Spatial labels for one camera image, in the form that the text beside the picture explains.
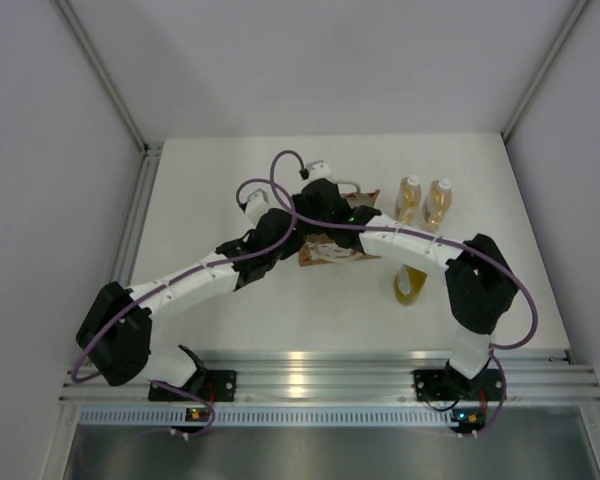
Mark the amber bottle white cap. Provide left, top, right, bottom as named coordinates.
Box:
left=421, top=178, right=452, bottom=233
left=395, top=175, right=422, bottom=225

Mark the aluminium frame post left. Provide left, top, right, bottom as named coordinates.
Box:
left=54, top=0, right=149, bottom=151

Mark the yellow bottle red cap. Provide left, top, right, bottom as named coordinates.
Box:
left=393, top=265, right=427, bottom=306

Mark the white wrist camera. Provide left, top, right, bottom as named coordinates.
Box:
left=299, top=160, right=334, bottom=182
left=243, top=188, right=271, bottom=224

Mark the white slotted cable duct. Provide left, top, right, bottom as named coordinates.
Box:
left=78, top=406, right=458, bottom=427

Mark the burlap watermelon print bag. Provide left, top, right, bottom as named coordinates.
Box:
left=298, top=180, right=380, bottom=267

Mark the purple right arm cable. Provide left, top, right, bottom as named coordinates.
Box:
left=270, top=149, right=540, bottom=436

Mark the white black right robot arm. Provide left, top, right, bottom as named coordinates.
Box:
left=292, top=178, right=519, bottom=397

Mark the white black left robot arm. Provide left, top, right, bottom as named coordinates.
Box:
left=76, top=208, right=303, bottom=400

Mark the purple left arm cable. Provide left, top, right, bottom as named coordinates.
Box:
left=69, top=177, right=301, bottom=441

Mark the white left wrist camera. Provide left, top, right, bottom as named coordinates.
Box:
left=243, top=188, right=271, bottom=224

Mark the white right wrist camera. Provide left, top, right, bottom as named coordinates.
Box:
left=299, top=160, right=334, bottom=182

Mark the aluminium frame post right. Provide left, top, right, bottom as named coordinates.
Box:
left=500, top=0, right=594, bottom=144

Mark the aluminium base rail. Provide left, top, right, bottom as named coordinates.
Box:
left=59, top=349, right=600, bottom=407

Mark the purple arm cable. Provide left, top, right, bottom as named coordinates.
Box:
left=270, top=149, right=540, bottom=436
left=69, top=177, right=301, bottom=441

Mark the aluminium frame post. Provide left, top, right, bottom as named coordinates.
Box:
left=54, top=0, right=149, bottom=151
left=500, top=0, right=594, bottom=144

